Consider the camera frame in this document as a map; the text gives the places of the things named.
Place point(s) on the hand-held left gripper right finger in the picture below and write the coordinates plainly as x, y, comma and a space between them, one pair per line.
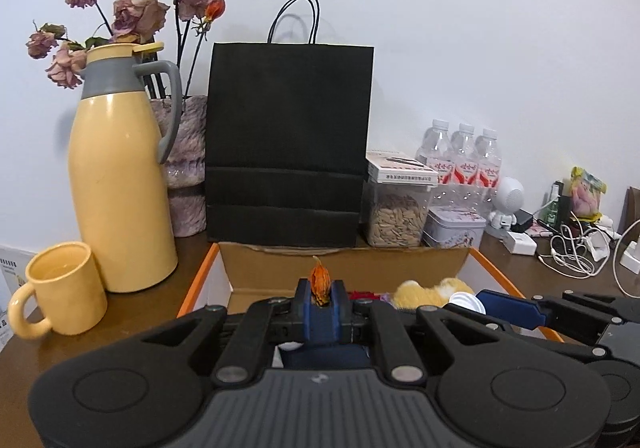
340, 313

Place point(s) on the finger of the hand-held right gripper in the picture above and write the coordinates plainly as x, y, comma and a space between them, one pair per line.
550, 340
505, 310

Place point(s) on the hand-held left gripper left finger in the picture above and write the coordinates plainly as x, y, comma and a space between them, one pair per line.
305, 313

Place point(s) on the orange dried flower bud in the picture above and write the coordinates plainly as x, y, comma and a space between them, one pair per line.
320, 280

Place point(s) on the white bottle cap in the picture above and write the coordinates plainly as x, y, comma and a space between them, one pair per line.
465, 302

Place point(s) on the red cardboard box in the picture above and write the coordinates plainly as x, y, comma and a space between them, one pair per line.
260, 273

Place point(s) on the white and yellow plush toy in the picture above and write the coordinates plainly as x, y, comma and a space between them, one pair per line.
420, 295

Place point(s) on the white charger block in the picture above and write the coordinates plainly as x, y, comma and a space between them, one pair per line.
517, 242

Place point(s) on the black power adapter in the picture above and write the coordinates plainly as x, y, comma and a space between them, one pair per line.
524, 220

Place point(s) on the silver metal tin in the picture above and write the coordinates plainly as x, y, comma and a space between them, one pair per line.
452, 228

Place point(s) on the clear container of seeds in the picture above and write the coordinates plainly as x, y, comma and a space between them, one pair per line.
395, 223

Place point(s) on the small green bottle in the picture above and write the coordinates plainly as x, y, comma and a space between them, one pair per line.
554, 210

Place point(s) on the white robot speaker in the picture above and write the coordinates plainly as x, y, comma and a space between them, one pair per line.
507, 195

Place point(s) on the small black box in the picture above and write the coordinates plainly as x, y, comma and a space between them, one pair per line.
565, 205

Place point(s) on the yellow green snack packet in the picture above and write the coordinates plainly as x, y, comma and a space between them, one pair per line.
587, 193

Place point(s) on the dark brown pouch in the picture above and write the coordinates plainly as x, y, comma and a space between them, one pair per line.
632, 210

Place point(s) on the flat white card box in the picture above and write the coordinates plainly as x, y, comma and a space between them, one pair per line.
400, 168

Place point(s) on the black paper bag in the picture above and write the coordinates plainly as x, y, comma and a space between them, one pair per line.
285, 128

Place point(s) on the pink fuzzy vase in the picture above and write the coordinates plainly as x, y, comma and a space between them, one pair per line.
187, 163

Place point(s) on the yellow thermos jug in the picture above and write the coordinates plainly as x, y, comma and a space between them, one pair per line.
120, 178

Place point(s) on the yellow mug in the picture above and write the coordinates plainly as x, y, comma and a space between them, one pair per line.
65, 288

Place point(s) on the dried rose bouquet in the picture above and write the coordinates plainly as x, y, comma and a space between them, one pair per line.
137, 15

